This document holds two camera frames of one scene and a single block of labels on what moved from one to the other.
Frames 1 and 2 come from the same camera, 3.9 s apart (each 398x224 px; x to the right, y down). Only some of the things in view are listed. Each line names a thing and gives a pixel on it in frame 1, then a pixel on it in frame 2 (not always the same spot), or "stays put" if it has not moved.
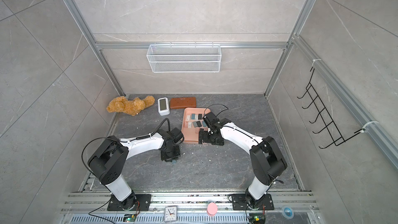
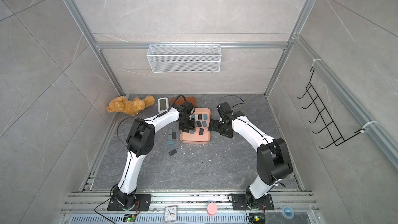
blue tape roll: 288,212 stays put
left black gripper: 167,157 -> 192,128
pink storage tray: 192,122 stays put
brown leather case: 185,102 stays put
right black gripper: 206,139 -> 217,123
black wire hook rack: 331,127 stays put
